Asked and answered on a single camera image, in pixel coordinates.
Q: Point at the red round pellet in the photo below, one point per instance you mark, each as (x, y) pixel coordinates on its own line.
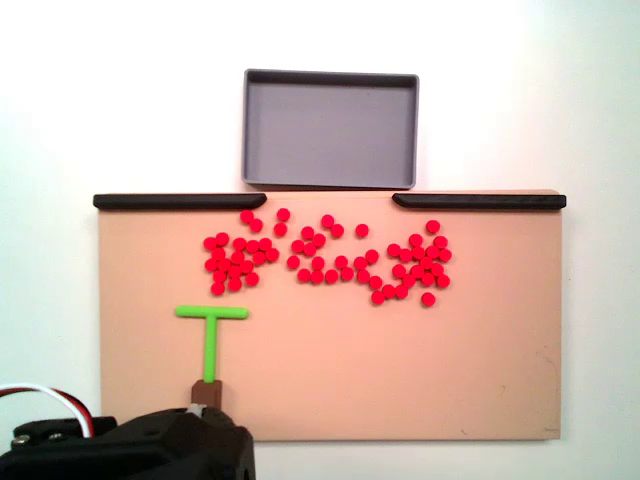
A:
(297, 245)
(259, 258)
(265, 243)
(409, 280)
(234, 274)
(237, 256)
(235, 284)
(310, 249)
(211, 264)
(222, 238)
(272, 255)
(235, 266)
(444, 255)
(415, 240)
(399, 270)
(341, 261)
(363, 275)
(436, 269)
(316, 276)
(375, 282)
(218, 254)
(337, 230)
(440, 242)
(394, 249)
(360, 263)
(252, 278)
(256, 225)
(307, 232)
(327, 220)
(362, 230)
(415, 270)
(426, 262)
(432, 251)
(442, 281)
(293, 262)
(304, 274)
(427, 299)
(389, 291)
(247, 216)
(239, 244)
(347, 273)
(433, 226)
(426, 278)
(319, 240)
(247, 266)
(224, 264)
(371, 256)
(217, 288)
(331, 275)
(318, 263)
(418, 252)
(378, 298)
(280, 229)
(210, 244)
(405, 255)
(401, 291)
(252, 245)
(219, 275)
(283, 214)

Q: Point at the beige flat board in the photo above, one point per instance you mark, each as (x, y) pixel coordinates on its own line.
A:
(350, 360)

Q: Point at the grey rectangular tray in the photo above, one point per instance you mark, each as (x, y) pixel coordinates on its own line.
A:
(330, 130)

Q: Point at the black edge rail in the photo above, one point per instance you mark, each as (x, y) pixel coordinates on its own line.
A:
(480, 201)
(175, 201)

